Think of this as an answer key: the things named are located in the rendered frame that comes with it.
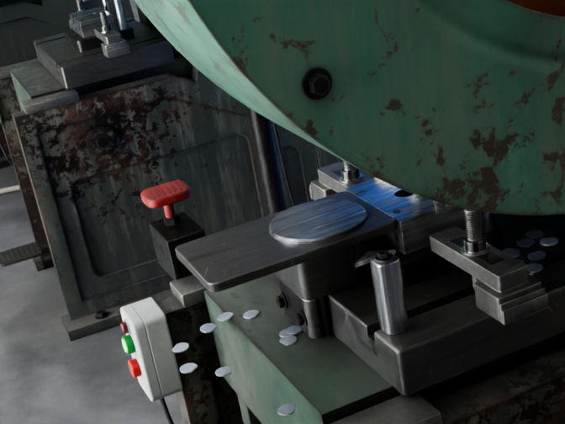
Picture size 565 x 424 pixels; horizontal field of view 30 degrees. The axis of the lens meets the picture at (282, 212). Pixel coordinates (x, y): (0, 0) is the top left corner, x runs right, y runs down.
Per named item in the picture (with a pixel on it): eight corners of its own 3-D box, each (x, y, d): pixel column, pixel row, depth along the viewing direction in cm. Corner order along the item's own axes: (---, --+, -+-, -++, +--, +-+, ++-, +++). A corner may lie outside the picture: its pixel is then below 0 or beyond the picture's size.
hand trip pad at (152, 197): (159, 247, 158) (148, 201, 155) (148, 235, 163) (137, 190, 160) (203, 233, 160) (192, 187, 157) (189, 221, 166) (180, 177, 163)
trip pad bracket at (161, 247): (192, 351, 161) (166, 235, 154) (172, 326, 170) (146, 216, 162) (228, 337, 163) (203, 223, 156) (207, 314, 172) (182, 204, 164)
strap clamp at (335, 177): (361, 231, 146) (351, 162, 142) (310, 198, 161) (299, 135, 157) (399, 219, 148) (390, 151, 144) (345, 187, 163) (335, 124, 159)
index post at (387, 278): (389, 336, 119) (378, 261, 115) (377, 326, 121) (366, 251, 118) (411, 328, 120) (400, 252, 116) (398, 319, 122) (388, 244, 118)
